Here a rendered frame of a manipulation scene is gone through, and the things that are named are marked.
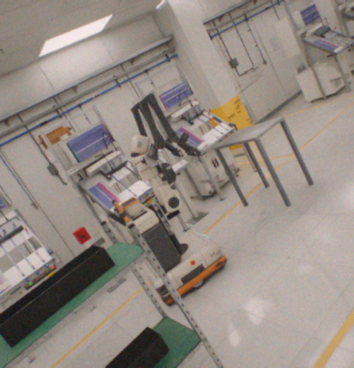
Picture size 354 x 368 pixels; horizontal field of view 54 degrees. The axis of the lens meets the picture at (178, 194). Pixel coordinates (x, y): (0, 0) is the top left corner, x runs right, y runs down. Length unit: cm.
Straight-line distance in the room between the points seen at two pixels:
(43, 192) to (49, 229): 59
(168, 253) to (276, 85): 644
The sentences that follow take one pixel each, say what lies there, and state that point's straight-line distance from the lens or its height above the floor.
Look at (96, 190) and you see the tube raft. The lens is 426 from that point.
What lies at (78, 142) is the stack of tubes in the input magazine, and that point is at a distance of 441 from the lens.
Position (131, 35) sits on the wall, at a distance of 694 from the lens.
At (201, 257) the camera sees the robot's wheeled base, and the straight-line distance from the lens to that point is 306.
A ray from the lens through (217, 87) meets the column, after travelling 691.
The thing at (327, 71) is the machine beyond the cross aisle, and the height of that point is 48.
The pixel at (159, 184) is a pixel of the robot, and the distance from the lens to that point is 308.
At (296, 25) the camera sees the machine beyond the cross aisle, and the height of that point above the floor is 147.
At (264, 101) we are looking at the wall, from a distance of 841.
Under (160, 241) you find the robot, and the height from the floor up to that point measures 55.
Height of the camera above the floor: 154
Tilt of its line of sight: 14 degrees down
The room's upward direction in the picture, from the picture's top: 30 degrees counter-clockwise
